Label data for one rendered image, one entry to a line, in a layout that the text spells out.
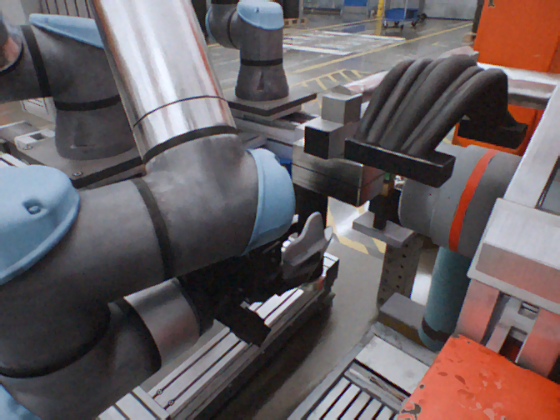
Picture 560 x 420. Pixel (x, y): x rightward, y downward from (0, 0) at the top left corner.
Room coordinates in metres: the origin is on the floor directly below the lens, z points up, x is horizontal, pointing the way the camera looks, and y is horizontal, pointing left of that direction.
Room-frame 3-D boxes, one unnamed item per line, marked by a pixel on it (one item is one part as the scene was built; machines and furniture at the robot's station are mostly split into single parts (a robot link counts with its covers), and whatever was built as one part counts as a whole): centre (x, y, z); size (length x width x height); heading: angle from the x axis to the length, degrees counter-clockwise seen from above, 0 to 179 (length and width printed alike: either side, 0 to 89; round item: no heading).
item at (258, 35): (1.13, 0.05, 0.98); 0.13 x 0.12 x 0.14; 37
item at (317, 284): (0.41, -0.04, 0.83); 0.04 x 0.04 x 0.16
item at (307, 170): (0.39, -0.06, 0.93); 0.09 x 0.05 x 0.05; 48
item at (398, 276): (1.17, -0.45, 0.21); 0.10 x 0.10 x 0.42; 48
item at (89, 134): (0.74, 0.35, 0.87); 0.15 x 0.15 x 0.10
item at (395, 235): (1.15, -0.43, 0.44); 0.43 x 0.17 x 0.03; 138
